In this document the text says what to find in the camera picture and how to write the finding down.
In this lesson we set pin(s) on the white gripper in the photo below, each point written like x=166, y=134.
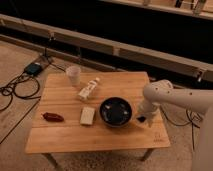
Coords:
x=148, y=110

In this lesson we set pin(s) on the black eraser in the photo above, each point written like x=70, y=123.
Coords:
x=141, y=118

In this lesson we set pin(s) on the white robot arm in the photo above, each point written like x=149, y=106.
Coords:
x=199, y=101

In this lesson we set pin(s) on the black bowl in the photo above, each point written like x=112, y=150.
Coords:
x=115, y=111

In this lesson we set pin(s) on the wooden table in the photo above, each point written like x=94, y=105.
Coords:
x=61, y=98

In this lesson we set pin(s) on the white sponge block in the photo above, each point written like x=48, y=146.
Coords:
x=87, y=116

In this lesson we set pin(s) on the white small bottle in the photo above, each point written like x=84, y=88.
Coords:
x=86, y=91

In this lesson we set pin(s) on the clear plastic cup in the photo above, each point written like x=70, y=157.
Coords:
x=73, y=72

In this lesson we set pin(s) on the black power adapter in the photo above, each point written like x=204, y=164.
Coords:
x=33, y=69

